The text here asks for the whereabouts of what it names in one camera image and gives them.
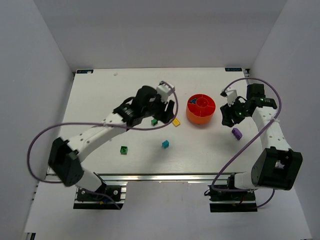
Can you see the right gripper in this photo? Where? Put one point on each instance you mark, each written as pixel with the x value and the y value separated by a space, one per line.
pixel 229 116

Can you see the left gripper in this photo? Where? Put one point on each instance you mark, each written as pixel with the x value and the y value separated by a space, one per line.
pixel 162 110

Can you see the green lego brick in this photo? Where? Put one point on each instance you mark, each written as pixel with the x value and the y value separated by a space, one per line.
pixel 124 150
pixel 154 122

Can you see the purple lego brick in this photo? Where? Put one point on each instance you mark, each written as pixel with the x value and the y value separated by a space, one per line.
pixel 237 133

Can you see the yellow long lego plate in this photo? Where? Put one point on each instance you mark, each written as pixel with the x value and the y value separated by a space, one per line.
pixel 176 122

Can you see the light blue small lego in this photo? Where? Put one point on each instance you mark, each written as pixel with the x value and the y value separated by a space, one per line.
pixel 165 144

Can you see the teal rounded lego brick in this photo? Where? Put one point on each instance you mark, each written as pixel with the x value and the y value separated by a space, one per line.
pixel 193 101

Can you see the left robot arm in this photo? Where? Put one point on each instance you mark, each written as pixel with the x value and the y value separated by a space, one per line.
pixel 66 156

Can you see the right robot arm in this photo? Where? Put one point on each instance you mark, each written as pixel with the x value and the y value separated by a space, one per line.
pixel 278 165

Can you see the orange divided round container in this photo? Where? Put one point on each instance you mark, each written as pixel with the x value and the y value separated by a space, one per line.
pixel 202 112

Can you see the right blue corner label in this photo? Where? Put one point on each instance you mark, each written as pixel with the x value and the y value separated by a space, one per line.
pixel 233 69

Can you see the blue corner label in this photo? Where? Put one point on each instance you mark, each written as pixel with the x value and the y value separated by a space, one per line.
pixel 233 69
pixel 84 71

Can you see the left blue corner label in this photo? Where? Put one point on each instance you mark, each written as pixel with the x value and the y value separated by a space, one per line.
pixel 84 71

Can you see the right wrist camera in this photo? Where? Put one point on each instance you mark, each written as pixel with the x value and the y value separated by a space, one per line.
pixel 230 94

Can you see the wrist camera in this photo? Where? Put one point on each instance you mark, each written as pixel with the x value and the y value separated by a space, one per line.
pixel 230 94
pixel 165 89

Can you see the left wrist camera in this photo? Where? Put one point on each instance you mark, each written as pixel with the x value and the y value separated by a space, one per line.
pixel 165 89

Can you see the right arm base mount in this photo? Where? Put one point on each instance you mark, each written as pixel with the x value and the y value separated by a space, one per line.
pixel 230 202

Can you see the aluminium front rail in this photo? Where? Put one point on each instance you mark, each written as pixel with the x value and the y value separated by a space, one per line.
pixel 202 177

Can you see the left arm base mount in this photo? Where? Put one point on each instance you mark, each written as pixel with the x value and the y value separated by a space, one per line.
pixel 99 193

